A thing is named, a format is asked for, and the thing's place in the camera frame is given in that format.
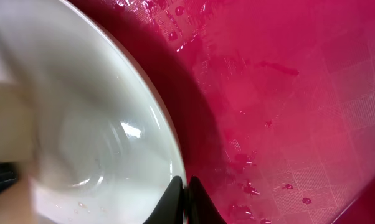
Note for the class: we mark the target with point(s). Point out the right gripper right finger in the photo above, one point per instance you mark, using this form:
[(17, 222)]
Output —
[(200, 208)]

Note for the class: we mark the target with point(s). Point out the white plate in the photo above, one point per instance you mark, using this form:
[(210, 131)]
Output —
[(104, 146)]

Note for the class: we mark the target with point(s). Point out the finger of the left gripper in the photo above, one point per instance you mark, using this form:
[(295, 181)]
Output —
[(8, 175)]

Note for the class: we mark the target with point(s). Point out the green yellow sponge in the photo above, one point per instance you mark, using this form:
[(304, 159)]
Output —
[(16, 123)]

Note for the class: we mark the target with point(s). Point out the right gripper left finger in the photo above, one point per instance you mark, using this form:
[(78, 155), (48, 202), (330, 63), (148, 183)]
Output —
[(170, 208)]

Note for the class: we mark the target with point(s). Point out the red plastic tray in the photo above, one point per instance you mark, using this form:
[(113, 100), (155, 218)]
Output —
[(273, 101)]

